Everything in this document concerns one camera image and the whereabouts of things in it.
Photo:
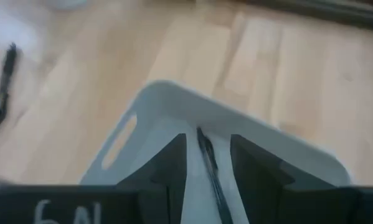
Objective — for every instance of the white plastic bin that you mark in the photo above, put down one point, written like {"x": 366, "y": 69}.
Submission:
{"x": 205, "y": 105}

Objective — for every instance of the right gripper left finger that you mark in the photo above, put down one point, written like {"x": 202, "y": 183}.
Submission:
{"x": 155, "y": 186}

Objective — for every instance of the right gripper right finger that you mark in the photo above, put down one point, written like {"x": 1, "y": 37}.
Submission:
{"x": 261, "y": 186}

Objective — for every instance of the black pen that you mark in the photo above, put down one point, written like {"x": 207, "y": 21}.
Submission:
{"x": 211, "y": 168}
{"x": 2, "y": 90}

